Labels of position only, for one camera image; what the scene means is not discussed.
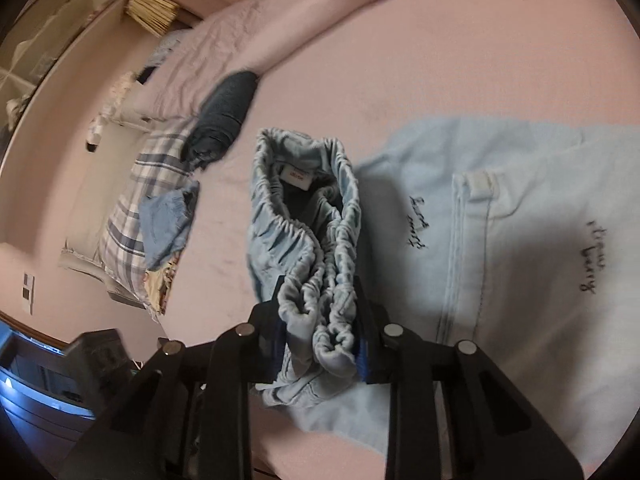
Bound light blue strawberry pants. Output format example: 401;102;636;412
284;115;640;468

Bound light blue elastic-waist shorts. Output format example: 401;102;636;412
247;128;361;408

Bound blue folded cloth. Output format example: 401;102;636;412
139;181;200;271

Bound plaid pillow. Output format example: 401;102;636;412
58;116;202;316

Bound dark folded garment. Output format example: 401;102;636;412
180;70;259;172

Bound pink bed mattress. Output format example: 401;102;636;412
162;0;639;472

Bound white wardrobe shelf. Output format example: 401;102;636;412
1;0;120;152

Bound yellow straw item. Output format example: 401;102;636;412
126;0;180;37

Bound pink blanket roll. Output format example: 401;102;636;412
150;0;586;122

